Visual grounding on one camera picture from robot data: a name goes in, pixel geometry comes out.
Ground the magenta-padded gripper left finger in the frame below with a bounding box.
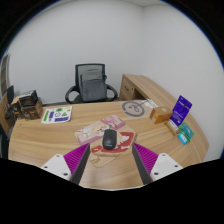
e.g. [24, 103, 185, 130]
[40, 142, 92, 185]

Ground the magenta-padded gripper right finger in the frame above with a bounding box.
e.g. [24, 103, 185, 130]
[131, 142, 185, 185]

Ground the black computer mouse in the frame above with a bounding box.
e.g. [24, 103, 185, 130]
[101, 128, 118, 151]

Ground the pink floral mouse pad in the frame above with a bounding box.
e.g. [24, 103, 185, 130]
[74, 114, 127, 146]

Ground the tan flat box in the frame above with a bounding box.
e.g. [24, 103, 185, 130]
[164, 119, 181, 137]

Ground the blue small box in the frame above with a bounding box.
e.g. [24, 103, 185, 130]
[177, 132, 190, 146]

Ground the orange cardboard box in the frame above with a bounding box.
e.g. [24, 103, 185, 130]
[148, 106, 173, 125]

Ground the green small box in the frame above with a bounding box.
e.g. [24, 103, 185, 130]
[178, 122, 196, 140]

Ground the purple card package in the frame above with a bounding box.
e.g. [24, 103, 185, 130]
[169, 95, 193, 127]

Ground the large brown open-lid box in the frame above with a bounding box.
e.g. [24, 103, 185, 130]
[18, 89, 44, 120]

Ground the grey backpack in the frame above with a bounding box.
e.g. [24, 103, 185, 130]
[79, 68, 108, 103]

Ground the wooden side desk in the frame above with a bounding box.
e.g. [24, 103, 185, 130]
[118, 73, 175, 108]

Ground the small brown cardboard box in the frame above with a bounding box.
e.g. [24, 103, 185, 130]
[11, 99, 23, 119]

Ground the black mesh office chair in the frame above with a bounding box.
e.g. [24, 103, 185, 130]
[64, 63, 119, 105]

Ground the wooden shelf unit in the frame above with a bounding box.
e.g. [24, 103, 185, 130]
[0, 54, 11, 98]

